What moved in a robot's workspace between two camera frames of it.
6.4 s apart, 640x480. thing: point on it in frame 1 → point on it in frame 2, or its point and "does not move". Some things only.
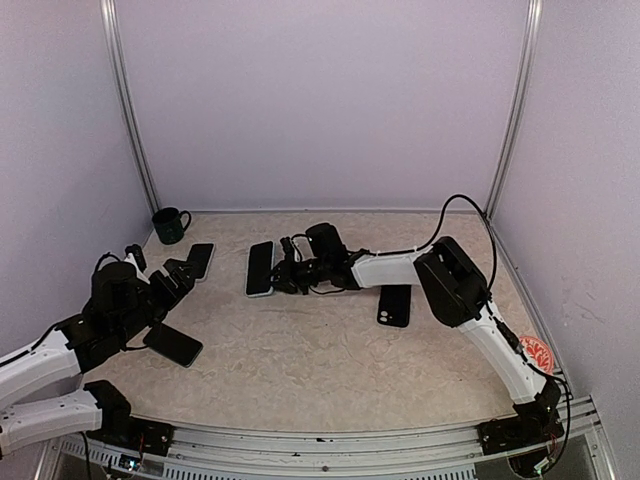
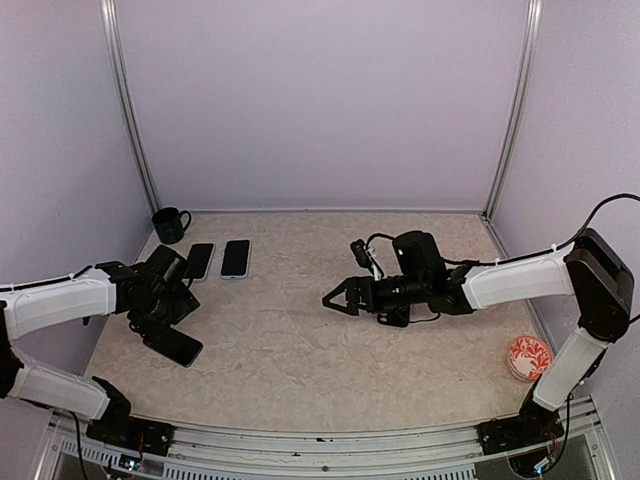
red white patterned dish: [537, 354] does not move
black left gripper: [173, 294] → [183, 305]
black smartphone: [173, 344] does not move
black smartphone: [259, 266] → [235, 258]
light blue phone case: [260, 264] → [236, 259]
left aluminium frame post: [122, 105] does not move
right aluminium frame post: [519, 105] does not move
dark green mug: [168, 224] does not move
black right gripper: [287, 280] → [354, 285]
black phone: [200, 257] does not move
